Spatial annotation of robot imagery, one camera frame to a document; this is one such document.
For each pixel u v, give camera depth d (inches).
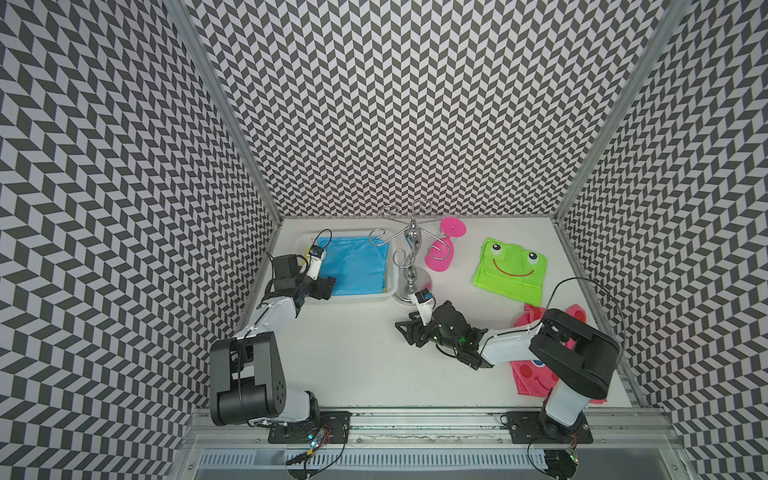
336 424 27.9
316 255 31.8
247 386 16.9
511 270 39.8
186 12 28.4
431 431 29.0
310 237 40.1
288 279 27.4
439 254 35.3
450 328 26.1
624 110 32.9
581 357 18.4
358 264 38.0
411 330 29.8
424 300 29.7
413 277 36.9
